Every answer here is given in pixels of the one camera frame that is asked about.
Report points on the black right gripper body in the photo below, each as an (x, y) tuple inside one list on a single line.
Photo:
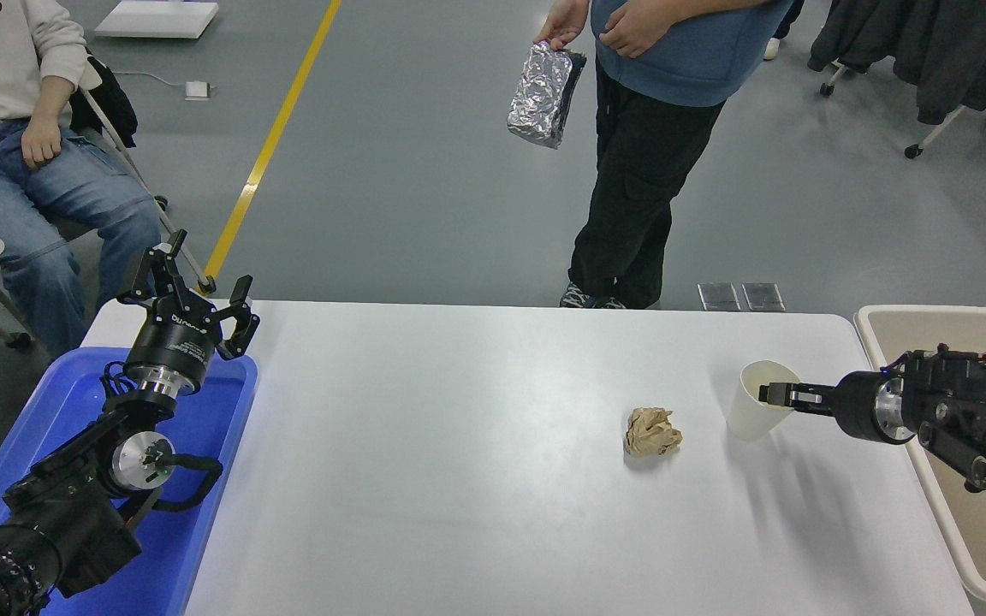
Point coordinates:
[(859, 406)]

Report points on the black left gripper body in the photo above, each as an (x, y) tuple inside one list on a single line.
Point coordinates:
[(172, 342)]

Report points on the white paper cup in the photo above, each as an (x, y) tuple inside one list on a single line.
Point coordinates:
[(750, 419)]

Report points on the silver foil tray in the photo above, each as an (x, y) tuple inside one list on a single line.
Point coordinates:
[(540, 98)]

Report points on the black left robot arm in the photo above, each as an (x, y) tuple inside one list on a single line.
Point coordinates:
[(61, 518)]

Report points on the person's left forearm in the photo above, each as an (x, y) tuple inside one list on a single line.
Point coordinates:
[(52, 96)]

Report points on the person's left hand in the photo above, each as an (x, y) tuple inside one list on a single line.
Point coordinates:
[(41, 144), (640, 27)]

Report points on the person's right hand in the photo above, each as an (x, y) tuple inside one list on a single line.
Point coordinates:
[(563, 21)]

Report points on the blue plastic tray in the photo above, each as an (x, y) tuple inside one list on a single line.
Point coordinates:
[(219, 411)]

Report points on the metal floor socket plate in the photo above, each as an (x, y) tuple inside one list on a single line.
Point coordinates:
[(718, 296), (763, 296)]

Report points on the crumpled tan paper ball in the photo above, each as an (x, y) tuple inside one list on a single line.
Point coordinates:
[(654, 432)]

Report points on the black jacket on chair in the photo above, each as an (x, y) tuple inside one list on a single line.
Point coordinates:
[(108, 103)]

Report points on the white power adapter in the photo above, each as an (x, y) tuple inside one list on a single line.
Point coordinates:
[(196, 90)]

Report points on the flat white floor board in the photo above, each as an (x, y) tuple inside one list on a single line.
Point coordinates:
[(155, 17)]

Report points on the white wheeled garment rack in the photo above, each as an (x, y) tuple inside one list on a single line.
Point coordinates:
[(938, 133)]

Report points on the dark hanging garments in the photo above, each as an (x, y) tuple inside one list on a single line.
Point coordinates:
[(929, 43)]

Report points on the white frame folding chair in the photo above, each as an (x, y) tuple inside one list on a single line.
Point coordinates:
[(129, 167)]

